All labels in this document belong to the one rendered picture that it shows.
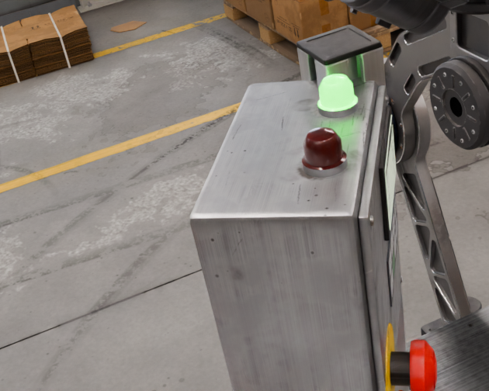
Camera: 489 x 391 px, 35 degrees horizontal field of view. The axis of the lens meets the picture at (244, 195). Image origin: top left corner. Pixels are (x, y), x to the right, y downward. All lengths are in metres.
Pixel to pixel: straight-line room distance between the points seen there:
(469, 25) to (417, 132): 0.50
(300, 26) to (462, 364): 2.97
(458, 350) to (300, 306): 0.80
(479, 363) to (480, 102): 0.38
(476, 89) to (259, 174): 0.75
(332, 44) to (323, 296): 0.19
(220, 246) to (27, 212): 3.07
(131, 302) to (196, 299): 0.24
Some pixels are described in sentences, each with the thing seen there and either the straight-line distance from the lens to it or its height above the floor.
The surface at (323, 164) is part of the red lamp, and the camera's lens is 0.44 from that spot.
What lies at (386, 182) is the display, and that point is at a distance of 0.49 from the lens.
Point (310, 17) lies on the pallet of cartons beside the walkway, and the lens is 4.00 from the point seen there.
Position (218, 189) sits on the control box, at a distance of 0.45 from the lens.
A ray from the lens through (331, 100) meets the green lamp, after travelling 0.50.
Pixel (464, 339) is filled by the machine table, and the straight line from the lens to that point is 1.25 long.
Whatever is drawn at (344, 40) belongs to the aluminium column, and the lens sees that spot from 0.55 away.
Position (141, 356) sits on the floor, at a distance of 2.56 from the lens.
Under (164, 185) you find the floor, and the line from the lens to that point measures 3.38.
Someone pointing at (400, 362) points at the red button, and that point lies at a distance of 0.52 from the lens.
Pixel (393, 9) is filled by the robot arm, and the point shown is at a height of 1.42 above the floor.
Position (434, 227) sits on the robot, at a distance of 1.76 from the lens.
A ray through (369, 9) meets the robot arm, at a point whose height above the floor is 1.42.
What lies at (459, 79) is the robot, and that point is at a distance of 1.19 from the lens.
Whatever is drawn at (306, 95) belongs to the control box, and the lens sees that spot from 0.53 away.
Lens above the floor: 1.71
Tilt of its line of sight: 33 degrees down
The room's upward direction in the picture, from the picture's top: 12 degrees counter-clockwise
